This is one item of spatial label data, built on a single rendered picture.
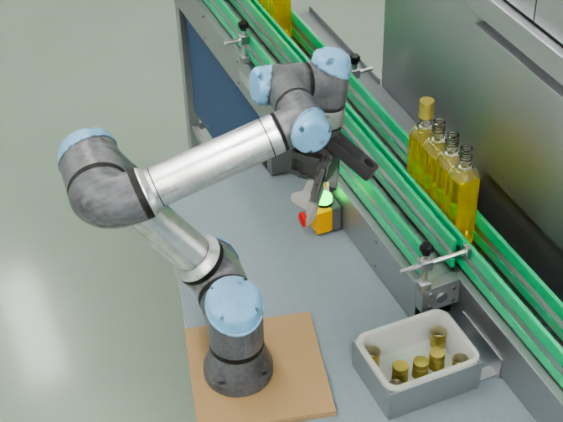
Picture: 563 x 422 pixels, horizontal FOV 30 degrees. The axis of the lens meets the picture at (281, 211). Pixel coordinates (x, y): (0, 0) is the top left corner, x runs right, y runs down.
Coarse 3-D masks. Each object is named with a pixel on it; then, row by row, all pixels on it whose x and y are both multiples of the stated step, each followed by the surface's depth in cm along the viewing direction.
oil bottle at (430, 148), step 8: (424, 144) 239; (432, 144) 237; (440, 144) 237; (424, 152) 240; (432, 152) 237; (424, 160) 241; (432, 160) 238; (424, 168) 242; (432, 168) 239; (424, 176) 243; (432, 176) 240; (424, 184) 245
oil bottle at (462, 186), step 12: (456, 168) 230; (456, 180) 229; (468, 180) 229; (456, 192) 231; (468, 192) 231; (456, 204) 233; (468, 204) 233; (456, 216) 235; (468, 216) 236; (468, 228) 238; (468, 240) 241
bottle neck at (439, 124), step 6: (438, 120) 236; (444, 120) 235; (432, 126) 236; (438, 126) 234; (444, 126) 235; (432, 132) 236; (438, 132) 235; (444, 132) 236; (432, 138) 237; (438, 138) 236; (444, 138) 237
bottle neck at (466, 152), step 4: (464, 144) 228; (460, 148) 227; (464, 148) 228; (468, 148) 228; (472, 148) 226; (460, 152) 227; (464, 152) 226; (468, 152) 226; (472, 152) 226; (460, 156) 227; (464, 156) 226; (468, 156) 226; (472, 156) 227; (460, 160) 228; (464, 160) 227; (468, 160) 227; (472, 160) 228; (460, 164) 229; (464, 164) 228; (468, 164) 228; (464, 168) 228; (468, 168) 229
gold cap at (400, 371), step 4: (396, 360) 224; (400, 360) 223; (396, 364) 223; (400, 364) 222; (404, 364) 222; (408, 364) 223; (392, 368) 223; (396, 368) 222; (400, 368) 222; (404, 368) 222; (408, 368) 222; (392, 372) 223; (396, 372) 222; (400, 372) 221; (404, 372) 221; (392, 376) 224; (396, 376) 222; (400, 376) 222; (404, 376) 222; (400, 380) 223; (404, 380) 223
